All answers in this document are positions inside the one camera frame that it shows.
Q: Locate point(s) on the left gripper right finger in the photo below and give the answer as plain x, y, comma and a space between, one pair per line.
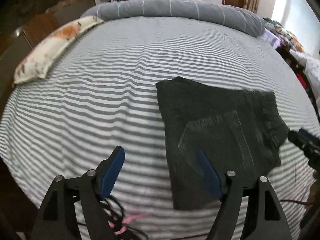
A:
265, 218

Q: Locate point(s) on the grey rolled duvet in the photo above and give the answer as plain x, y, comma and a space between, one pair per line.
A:
233, 17

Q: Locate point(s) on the floral white pillow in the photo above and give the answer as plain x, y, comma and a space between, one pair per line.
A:
38, 62

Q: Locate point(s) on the grey white striped bed sheet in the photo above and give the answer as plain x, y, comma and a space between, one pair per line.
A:
102, 94

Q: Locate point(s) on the dark wooden headboard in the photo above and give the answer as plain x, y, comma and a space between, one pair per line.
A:
24, 24

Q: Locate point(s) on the white patterned cloth cover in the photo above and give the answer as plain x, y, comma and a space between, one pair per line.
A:
311, 67

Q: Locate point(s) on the black denim pants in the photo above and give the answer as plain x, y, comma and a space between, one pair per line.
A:
209, 131

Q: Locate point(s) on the pile of clothes on bench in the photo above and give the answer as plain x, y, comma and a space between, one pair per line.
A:
278, 36

